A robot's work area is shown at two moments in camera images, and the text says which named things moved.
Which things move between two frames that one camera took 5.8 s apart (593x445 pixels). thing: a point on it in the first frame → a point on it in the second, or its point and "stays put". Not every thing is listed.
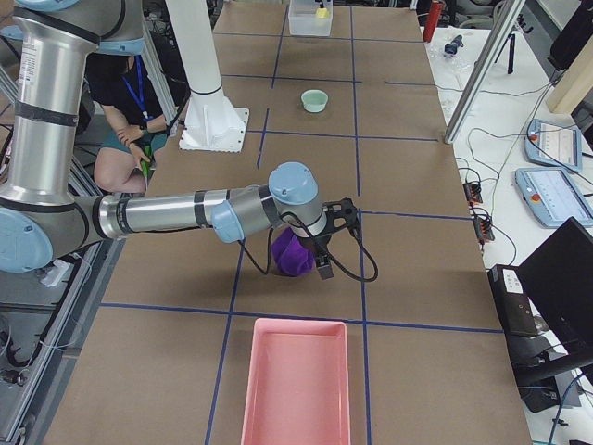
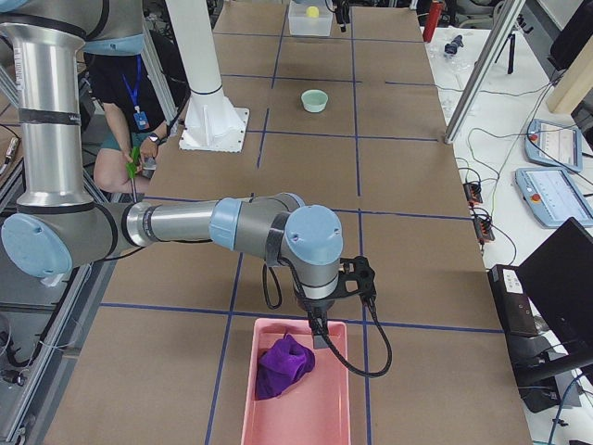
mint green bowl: x=314 y=100 stays put
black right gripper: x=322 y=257 → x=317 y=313
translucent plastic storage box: x=303 y=21 stays put
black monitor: x=558 y=277 stays put
